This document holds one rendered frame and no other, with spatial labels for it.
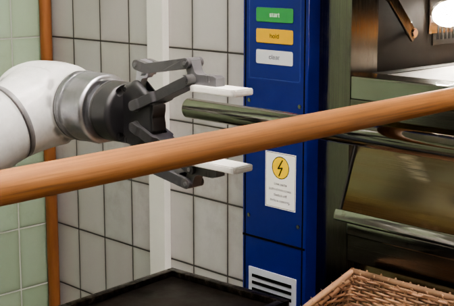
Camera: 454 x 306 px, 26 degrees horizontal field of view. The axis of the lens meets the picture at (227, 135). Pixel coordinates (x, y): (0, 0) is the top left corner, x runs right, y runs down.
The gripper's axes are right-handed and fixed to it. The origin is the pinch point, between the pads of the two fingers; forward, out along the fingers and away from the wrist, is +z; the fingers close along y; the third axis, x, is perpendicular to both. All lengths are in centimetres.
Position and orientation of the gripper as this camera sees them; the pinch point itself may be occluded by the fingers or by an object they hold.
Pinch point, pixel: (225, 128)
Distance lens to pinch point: 109.0
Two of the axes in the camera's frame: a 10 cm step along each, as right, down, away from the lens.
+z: 7.2, 1.2, -6.9
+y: 0.0, 9.8, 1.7
